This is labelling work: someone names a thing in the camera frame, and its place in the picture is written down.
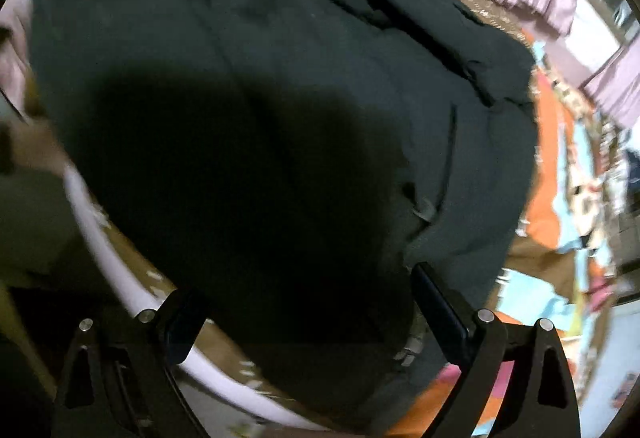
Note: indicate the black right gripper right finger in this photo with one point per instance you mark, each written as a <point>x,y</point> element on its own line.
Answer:
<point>540,399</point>

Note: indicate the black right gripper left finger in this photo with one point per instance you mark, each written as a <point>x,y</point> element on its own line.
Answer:
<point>121,384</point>

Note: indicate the large black garment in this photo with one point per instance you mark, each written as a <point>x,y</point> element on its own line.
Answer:
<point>289,161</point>

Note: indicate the right pink curtain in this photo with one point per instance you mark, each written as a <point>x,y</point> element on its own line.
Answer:
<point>614,88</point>

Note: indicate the pink pillow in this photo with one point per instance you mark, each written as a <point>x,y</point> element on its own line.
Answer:
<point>16,17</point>

